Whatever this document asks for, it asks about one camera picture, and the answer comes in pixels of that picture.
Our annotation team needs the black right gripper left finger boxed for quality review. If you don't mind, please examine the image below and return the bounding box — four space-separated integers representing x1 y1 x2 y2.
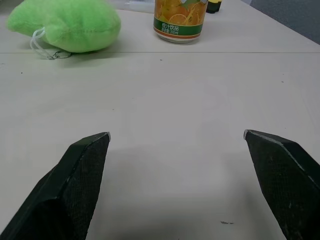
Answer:
0 131 112 240

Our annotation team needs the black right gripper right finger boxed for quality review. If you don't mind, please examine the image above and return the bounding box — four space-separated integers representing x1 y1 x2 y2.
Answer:
243 129 320 240

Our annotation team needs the green plush toy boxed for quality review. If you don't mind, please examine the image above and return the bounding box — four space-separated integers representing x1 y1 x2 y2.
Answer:
5 0 122 61

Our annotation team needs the black and yellow bottle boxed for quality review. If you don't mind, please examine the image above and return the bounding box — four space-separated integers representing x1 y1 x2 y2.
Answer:
205 0 222 14

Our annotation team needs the orange juice can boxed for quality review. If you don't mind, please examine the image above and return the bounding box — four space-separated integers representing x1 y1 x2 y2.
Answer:
152 0 207 45

